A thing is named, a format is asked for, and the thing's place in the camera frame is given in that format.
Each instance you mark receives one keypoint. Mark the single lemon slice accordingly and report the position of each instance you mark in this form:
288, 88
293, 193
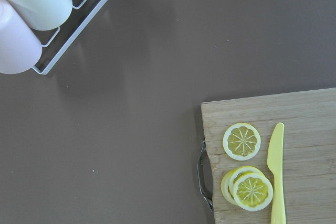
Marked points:
241, 141

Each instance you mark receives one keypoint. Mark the yellow plastic knife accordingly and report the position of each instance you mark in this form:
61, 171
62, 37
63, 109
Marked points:
275, 163

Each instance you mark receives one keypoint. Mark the top stacked lemon slice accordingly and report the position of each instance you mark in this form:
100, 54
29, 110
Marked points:
252, 191

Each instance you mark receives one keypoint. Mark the pink plastic cup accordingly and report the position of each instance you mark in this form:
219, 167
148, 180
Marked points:
20, 48

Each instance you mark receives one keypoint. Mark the white wire cup rack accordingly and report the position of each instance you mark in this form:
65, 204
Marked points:
55, 42

